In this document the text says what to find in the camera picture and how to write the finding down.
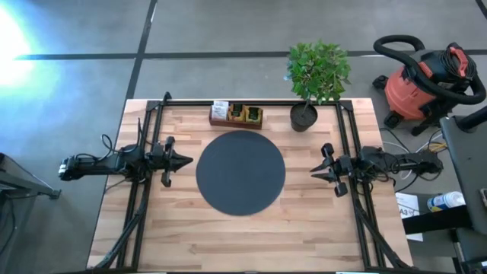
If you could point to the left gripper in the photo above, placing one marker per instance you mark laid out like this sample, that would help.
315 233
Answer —
167 167

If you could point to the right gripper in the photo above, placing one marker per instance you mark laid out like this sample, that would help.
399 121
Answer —
338 171

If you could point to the orange white tea packet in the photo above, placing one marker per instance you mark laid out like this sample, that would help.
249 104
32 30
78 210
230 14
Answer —
220 110

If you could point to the orange yellow mango tea packet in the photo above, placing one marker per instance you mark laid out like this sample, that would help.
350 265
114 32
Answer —
237 112

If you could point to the yellow green lemon tea packet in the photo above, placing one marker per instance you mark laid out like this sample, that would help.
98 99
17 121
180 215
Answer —
254 115

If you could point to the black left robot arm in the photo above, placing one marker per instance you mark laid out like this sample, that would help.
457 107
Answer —
106 163

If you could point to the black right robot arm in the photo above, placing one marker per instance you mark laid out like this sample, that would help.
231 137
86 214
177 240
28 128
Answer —
399 163

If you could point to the brown wooden tea organizer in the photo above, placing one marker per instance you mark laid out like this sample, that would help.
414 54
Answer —
234 125

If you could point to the round dark woven placemat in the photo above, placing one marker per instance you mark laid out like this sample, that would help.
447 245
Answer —
239 173

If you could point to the white paper sheet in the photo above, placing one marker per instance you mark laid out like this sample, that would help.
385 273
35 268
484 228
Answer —
408 207

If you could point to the green potted plant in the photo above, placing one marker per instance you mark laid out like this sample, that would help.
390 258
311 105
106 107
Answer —
317 72

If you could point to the orange black shop vacuum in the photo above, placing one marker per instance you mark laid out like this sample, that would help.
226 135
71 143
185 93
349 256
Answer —
409 93

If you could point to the black flat bar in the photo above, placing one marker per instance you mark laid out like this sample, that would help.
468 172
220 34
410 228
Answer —
437 220

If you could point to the white blue wipes canister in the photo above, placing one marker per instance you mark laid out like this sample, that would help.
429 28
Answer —
447 200

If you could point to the dark grey desk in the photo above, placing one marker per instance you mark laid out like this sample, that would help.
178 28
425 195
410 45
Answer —
470 171

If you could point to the black metal stand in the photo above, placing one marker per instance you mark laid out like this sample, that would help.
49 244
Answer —
23 186

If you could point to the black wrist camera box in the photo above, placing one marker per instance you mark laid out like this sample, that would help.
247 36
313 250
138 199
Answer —
158 152
345 165

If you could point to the black aluminium table frame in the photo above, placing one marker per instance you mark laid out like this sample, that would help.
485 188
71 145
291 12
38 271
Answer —
190 102

